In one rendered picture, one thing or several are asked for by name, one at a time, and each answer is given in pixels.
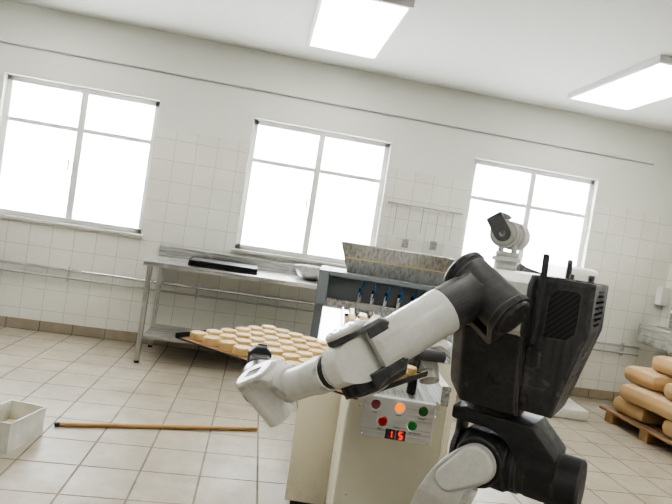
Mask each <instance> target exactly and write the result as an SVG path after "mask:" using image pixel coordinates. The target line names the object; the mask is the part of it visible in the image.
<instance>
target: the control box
mask: <svg viewBox="0 0 672 504"><path fill-rule="evenodd" d="M373 400H379V401H380V403H381V406H380V408H378V409H374V408H372V406H371V403H372V401H373ZM398 403H401V404H403V405H404V411H403V412H401V413H398V412H396V410H395V406H396V405H397V404H398ZM421 407H425V408H427V409H428V414H427V415H426V416H424V417H423V416H420V415H419V409H420V408H421ZM435 410H436V404H435V403H433V402H427V401H421V400H414V399H408V398H402V397H395V396H389V395H383V394H374V395H372V396H370V397H367V398H364V402H363V408H362V414H361V420H360V427H359V435H365V436H371V437H378V438H384V439H390V440H396V441H403V442H409V443H415V444H422V445H428V446H430V440H431V434H432V428H433V422H434V416H435ZM382 416H383V417H385V418H386V419H387V424H386V425H385V426H381V425H379V423H378V419H379V418H380V417H382ZM410 421H414V422H415V423H416V425H417V428H416V429H415V430H413V431H411V430H409V429H408V423H409V422H410ZM389 430H392V431H393V434H392V437H391V435H389V437H391V438H388V437H387V436H388V431H389ZM399 432H403V436H402V437H403V438H402V440H398V436H399V435H398V434H399ZM399 438H400V439H401V437H400V436H399Z"/></svg>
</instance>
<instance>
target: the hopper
mask: <svg viewBox="0 0 672 504"><path fill-rule="evenodd" d="M341 243H342V248H343V253H344V259H345V264H346V269H347V272H349V273H356V274H362V275H368V276H375V277H381V278H388V279H394V280H400V281H407V282H413V283H419V284H426V285H432V286H439V285H441V284H443V283H444V277H445V274H446V272H447V270H448V269H449V267H450V266H451V265H452V264H453V262H454V261H456V260H457V259H452V258H448V257H441V256H435V255H428V254H422V253H416V252H409V251H403V250H396V249H390V248H383V247H377V246H371V245H364V244H358V243H351V242H345V241H341Z"/></svg>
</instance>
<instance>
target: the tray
mask: <svg viewBox="0 0 672 504"><path fill-rule="evenodd" d="M190 332H191V331H190ZM190 332H178V333H176V335H175V338H177V339H180V340H183V341H186V342H189V343H192V344H195V345H197V346H200V347H203V348H206V349H209V350H212V351H215V352H218V353H221V354H224V355H227V356H230V357H233V358H235V359H238V360H241V361H244V362H247V360H245V359H242V358H239V357H236V356H233V355H230V354H227V353H224V352H221V351H218V350H215V349H212V348H209V347H206V346H203V345H200V344H197V343H194V342H192V341H189V340H186V339H183V338H185V337H190ZM417 373H419V374H416V375H413V376H410V377H406V378H403V379H400V380H397V381H394V382H392V383H391V384H389V385H388V386H387V387H386V388H385V389H383V390H382V391H384V390H387V389H390V388H393V387H396V386H399V385H402V384H405V383H408V382H411V381H414V380H417V379H420V378H423V377H426V376H427V374H428V371H426V372H422V373H421V372H417Z"/></svg>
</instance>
